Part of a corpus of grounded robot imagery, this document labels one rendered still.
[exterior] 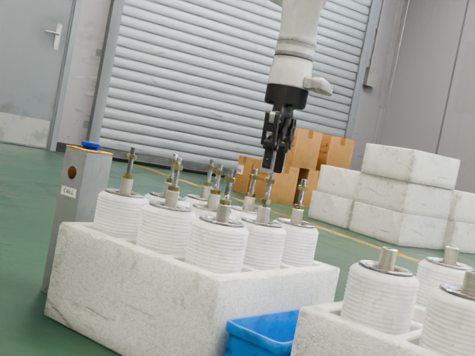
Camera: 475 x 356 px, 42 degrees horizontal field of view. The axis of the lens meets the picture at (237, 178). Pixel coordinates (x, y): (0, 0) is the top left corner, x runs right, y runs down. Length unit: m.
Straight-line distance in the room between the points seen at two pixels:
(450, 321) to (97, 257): 0.60
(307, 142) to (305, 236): 3.68
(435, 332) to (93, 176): 0.77
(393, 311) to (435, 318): 0.06
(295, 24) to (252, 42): 5.79
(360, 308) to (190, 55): 5.77
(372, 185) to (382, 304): 2.91
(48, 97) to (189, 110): 1.44
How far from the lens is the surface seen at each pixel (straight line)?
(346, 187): 3.94
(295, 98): 1.08
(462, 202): 3.90
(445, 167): 3.75
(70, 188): 1.32
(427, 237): 3.75
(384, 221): 3.64
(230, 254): 0.99
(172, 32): 6.43
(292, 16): 1.10
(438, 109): 7.51
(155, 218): 1.06
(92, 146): 1.31
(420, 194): 3.64
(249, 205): 1.27
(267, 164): 1.07
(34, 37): 6.06
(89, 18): 6.21
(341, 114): 7.60
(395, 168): 3.62
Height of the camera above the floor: 0.38
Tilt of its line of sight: 3 degrees down
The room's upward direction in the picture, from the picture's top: 11 degrees clockwise
